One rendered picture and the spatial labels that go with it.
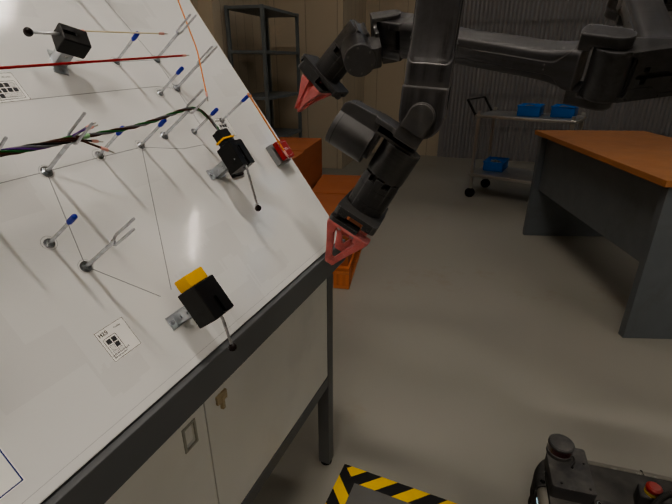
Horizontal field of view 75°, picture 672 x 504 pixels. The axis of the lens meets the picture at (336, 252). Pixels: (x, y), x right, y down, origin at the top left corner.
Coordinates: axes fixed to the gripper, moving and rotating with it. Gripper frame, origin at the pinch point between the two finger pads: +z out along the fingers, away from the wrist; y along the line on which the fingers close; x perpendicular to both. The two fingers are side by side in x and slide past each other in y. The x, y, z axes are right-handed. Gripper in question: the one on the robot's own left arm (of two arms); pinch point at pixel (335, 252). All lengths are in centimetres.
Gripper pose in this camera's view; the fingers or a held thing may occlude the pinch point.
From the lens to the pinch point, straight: 70.0
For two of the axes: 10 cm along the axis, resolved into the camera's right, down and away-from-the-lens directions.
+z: -4.7, 7.4, 4.7
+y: -2.8, 3.8, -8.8
